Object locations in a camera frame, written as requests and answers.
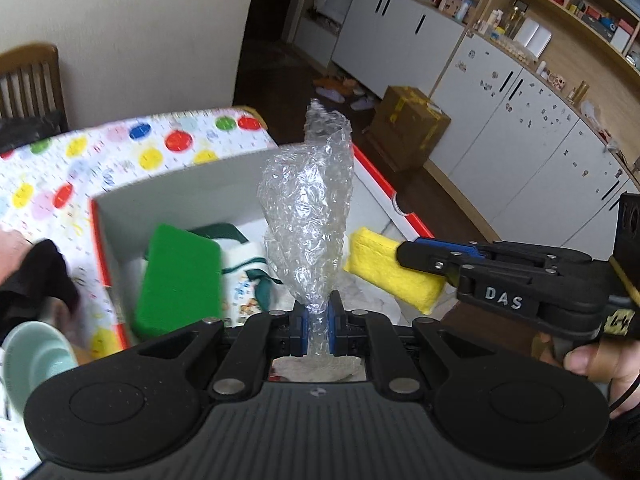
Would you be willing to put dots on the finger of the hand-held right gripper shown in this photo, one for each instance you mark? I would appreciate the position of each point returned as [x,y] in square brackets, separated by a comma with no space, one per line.
[450,246]
[425,260]

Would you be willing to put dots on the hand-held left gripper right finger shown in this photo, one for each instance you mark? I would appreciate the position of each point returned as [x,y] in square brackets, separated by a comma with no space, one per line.
[333,332]

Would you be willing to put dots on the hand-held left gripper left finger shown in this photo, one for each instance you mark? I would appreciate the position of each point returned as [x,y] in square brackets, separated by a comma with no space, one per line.
[299,332]

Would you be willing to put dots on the yellow sponge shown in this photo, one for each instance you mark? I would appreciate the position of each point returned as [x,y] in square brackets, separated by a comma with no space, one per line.
[390,272]

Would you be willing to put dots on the white cloth with green trim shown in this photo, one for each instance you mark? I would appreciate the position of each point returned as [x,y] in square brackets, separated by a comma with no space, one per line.
[245,270]

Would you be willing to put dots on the clear bubble wrap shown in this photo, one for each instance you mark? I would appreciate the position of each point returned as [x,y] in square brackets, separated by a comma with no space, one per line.
[307,215]

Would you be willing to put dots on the green sponge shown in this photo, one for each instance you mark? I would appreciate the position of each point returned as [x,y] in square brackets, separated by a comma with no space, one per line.
[177,282]

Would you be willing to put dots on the red cardboard box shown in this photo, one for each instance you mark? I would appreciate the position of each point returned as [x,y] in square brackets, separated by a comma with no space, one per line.
[210,185]

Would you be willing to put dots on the person's right hand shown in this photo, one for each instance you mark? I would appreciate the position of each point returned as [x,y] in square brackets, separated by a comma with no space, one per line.
[597,367]

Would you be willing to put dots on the brown cardboard box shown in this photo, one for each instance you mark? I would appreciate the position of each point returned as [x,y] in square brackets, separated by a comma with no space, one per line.
[407,127]

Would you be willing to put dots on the white shoe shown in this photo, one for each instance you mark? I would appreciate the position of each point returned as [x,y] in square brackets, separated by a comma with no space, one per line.
[332,94]
[361,103]

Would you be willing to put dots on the white box on shelf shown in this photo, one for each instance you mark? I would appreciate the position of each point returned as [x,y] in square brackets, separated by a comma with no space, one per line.
[532,37]

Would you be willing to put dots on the balloon printed tablecloth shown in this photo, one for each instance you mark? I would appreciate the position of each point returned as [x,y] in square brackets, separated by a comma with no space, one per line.
[100,160]

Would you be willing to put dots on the black cloth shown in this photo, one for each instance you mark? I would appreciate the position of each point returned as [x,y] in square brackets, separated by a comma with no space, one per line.
[40,280]

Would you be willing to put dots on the pale green ceramic cup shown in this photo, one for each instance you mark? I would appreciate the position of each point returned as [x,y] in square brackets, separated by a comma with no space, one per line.
[35,360]

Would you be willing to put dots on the white paper bag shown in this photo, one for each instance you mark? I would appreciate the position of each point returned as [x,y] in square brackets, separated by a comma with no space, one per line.
[330,2]

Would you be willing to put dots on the pink mesh bath puff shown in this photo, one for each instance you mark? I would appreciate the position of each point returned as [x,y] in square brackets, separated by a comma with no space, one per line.
[10,255]

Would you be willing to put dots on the brown wooden chair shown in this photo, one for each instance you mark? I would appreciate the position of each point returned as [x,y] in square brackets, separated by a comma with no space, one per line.
[30,80]

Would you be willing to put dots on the white wooden cabinet wall unit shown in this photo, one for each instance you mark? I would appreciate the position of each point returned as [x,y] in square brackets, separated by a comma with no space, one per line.
[525,110]

